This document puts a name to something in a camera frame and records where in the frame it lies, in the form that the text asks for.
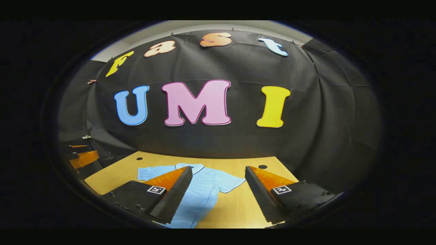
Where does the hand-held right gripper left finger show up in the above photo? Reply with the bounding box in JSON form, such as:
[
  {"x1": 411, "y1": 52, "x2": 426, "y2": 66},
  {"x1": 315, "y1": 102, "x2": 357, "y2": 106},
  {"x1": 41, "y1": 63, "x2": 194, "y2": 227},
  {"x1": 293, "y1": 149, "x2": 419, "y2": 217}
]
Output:
[{"x1": 100, "y1": 166, "x2": 193, "y2": 225}]

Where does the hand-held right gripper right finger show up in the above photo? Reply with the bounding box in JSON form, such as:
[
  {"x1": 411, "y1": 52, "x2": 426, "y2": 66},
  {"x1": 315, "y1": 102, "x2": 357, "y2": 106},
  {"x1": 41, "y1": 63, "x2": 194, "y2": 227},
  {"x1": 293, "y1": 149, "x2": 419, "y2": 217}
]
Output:
[{"x1": 245, "y1": 166, "x2": 344, "y2": 227}]

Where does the light blue T-shirt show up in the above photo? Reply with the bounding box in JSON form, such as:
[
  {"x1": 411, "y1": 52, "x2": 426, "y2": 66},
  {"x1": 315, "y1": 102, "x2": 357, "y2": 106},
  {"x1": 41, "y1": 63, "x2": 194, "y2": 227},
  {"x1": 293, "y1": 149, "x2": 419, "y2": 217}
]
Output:
[{"x1": 137, "y1": 163, "x2": 246, "y2": 229}]

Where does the black backdrop cloth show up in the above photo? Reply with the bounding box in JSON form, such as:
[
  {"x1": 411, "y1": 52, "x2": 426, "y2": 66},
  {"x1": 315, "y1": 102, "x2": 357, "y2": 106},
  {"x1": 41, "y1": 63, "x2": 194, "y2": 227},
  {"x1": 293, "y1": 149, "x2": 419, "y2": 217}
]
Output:
[{"x1": 58, "y1": 30, "x2": 382, "y2": 195}]

